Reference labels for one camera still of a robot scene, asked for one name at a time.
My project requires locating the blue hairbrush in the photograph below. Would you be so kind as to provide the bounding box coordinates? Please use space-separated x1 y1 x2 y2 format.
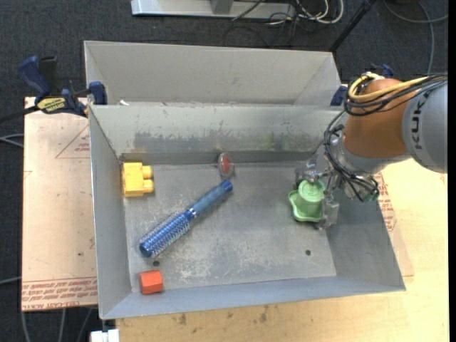
138 179 234 259

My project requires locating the light green toy cup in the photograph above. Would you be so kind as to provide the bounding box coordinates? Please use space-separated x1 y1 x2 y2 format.
288 179 327 224

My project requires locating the red and clear round toy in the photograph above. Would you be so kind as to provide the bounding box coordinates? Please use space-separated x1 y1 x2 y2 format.
217 151 237 179

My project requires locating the orange hexagonal block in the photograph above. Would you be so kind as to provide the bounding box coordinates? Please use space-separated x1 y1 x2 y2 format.
138 269 165 296

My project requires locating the grey metal bin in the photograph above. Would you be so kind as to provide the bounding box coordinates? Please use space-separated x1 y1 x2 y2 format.
83 40 407 321

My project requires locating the yellow toy building block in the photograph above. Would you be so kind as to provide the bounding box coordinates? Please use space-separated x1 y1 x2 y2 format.
121 161 155 198

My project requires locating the brown cardboard board, red print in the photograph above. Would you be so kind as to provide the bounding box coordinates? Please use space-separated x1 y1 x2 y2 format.
21 96 415 312

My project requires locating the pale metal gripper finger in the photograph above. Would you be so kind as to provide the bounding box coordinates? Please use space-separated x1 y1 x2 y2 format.
318 190 341 231
294 167 321 185

